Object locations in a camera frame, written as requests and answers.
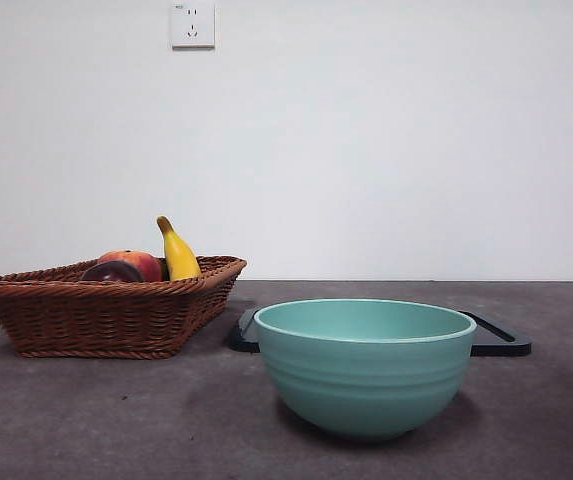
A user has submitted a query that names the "teal ribbed bowl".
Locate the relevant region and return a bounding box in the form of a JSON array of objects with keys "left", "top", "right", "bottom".
[{"left": 253, "top": 298, "right": 479, "bottom": 442}]

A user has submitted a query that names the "dark red plum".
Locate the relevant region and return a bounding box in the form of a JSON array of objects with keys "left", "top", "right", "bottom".
[{"left": 79, "top": 259, "right": 146, "bottom": 283}]

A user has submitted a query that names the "yellow banana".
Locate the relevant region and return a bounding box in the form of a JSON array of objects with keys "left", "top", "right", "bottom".
[{"left": 156, "top": 215, "right": 202, "bottom": 281}]

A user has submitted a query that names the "red yellow apple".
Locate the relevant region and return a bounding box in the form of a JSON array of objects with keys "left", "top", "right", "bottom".
[{"left": 96, "top": 248, "right": 164, "bottom": 283}]

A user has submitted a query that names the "brown wicker basket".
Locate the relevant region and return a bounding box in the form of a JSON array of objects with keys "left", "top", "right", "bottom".
[{"left": 0, "top": 254, "right": 248, "bottom": 359}]

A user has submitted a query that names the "black rectangular tray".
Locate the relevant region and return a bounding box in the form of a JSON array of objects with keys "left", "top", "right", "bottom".
[{"left": 228, "top": 307, "right": 534, "bottom": 357}]

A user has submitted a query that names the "white wall socket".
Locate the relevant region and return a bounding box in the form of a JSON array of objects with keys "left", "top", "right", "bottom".
[{"left": 171, "top": 1, "right": 216, "bottom": 50}]

